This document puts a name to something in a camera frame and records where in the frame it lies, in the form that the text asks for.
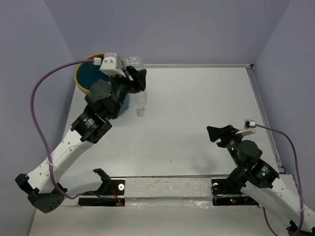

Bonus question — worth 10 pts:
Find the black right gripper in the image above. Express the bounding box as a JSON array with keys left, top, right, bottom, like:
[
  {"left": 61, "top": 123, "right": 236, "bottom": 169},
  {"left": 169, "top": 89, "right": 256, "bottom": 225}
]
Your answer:
[{"left": 206, "top": 124, "right": 244, "bottom": 169}]

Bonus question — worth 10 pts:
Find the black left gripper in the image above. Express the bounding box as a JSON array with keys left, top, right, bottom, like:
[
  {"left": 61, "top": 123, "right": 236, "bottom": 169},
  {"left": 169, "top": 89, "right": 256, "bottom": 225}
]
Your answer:
[{"left": 107, "top": 67, "right": 149, "bottom": 120}]

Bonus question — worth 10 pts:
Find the clear bottle white cap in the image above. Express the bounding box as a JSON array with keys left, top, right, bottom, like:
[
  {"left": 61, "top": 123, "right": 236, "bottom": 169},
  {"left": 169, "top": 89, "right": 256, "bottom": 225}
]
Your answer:
[{"left": 125, "top": 56, "right": 148, "bottom": 117}]

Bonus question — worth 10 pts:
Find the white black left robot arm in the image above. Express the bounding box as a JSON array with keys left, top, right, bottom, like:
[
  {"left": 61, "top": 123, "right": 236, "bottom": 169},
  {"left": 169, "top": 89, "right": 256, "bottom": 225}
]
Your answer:
[{"left": 15, "top": 66, "right": 147, "bottom": 213}]

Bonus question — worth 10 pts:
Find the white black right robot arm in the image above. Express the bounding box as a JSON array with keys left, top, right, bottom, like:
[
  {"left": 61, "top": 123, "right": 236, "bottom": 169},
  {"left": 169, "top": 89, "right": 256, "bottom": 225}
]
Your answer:
[{"left": 207, "top": 120, "right": 315, "bottom": 236}]

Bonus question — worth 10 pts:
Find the teal bin yellow rim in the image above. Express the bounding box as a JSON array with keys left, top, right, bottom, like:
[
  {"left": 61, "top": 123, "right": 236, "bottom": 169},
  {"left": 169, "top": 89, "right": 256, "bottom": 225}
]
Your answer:
[{"left": 74, "top": 53, "right": 130, "bottom": 116}]

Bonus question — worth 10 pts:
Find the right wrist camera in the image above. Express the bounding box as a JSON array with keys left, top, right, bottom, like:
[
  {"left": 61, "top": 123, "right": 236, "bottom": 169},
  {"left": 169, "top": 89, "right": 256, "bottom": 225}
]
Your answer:
[{"left": 236, "top": 119, "right": 256, "bottom": 137}]

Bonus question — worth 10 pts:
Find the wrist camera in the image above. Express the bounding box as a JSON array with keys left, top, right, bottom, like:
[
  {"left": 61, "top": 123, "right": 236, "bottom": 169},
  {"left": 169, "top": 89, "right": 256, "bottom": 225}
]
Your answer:
[
  {"left": 93, "top": 53, "right": 126, "bottom": 77},
  {"left": 236, "top": 119, "right": 256, "bottom": 137}
]

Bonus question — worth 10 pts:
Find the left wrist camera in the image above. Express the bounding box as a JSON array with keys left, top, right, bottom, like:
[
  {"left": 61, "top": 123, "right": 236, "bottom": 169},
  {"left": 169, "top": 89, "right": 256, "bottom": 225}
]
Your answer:
[{"left": 93, "top": 53, "right": 126, "bottom": 77}]

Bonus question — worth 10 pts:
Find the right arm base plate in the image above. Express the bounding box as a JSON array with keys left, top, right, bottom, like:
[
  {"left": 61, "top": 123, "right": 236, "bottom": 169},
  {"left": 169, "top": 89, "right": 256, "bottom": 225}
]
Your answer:
[{"left": 210, "top": 178, "right": 259, "bottom": 207}]

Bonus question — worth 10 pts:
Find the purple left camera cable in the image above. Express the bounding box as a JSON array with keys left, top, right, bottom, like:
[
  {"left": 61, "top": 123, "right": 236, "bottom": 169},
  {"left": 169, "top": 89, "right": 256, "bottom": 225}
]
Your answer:
[{"left": 32, "top": 59, "right": 124, "bottom": 205}]

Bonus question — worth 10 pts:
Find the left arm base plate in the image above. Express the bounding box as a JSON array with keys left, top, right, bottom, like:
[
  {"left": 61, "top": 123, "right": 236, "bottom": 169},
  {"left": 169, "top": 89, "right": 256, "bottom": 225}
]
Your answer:
[{"left": 78, "top": 178, "right": 126, "bottom": 207}]

